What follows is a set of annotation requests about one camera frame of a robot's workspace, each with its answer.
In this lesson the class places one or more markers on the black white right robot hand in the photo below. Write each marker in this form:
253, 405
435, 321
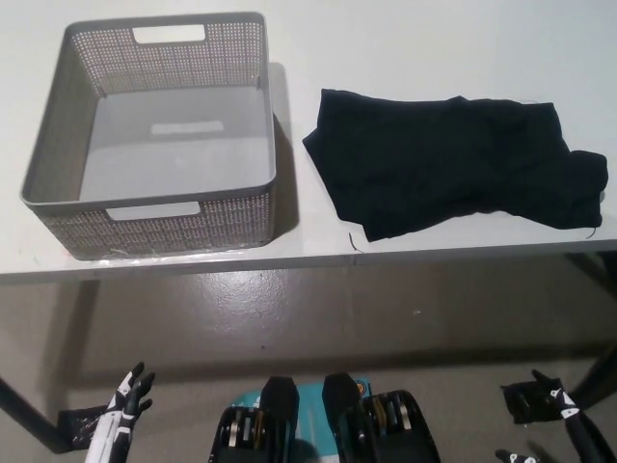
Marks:
573, 417

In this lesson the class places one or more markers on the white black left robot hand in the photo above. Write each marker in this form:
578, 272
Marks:
118, 415

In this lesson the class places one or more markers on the black t-shirt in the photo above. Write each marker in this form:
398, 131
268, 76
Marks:
434, 164

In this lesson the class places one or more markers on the black square floor pad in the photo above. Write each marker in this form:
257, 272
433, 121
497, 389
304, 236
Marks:
77, 427
520, 400

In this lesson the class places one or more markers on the black table leg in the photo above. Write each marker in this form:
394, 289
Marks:
29, 410
602, 371

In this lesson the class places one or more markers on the black ribbed robot body block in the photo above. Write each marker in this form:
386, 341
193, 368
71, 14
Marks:
381, 434
279, 410

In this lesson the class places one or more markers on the grey perforated plastic basket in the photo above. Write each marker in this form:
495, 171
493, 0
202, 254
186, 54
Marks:
159, 140

